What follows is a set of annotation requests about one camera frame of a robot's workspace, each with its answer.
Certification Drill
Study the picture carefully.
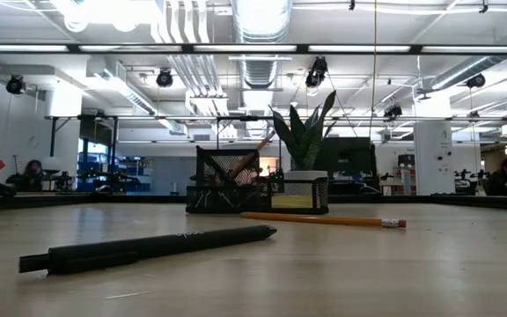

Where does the orange pencil with pink eraser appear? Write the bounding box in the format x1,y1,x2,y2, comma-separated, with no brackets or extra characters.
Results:
241,211,408,229
228,130,277,181

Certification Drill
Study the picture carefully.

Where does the black mesh desk organizer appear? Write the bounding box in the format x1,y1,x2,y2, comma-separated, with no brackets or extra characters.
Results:
186,144,330,216

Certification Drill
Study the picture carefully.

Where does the black pen with white logo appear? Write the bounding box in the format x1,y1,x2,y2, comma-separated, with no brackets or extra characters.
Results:
18,224,278,276

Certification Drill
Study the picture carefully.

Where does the white plant pot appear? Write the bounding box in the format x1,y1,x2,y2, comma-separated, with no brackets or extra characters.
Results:
283,170,329,197

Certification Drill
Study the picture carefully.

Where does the green snake plant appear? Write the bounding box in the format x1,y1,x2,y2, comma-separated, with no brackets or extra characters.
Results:
268,90,338,173

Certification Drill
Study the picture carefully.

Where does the black computer monitor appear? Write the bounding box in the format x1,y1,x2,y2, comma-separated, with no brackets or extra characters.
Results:
323,136,378,195

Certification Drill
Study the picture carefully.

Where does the black ceiling spotlight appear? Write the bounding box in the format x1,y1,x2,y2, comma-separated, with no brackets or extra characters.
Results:
305,55,329,89
156,68,174,88
5,74,27,96
383,104,404,121
465,73,487,90

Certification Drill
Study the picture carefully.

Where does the black overhead crossbar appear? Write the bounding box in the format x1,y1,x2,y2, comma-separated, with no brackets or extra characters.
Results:
0,42,507,55

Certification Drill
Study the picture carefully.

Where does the person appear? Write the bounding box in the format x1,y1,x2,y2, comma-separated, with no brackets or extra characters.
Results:
6,158,46,193
487,157,507,197

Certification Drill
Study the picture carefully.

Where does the black aluminium table frame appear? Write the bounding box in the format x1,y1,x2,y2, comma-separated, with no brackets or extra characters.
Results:
0,193,507,213

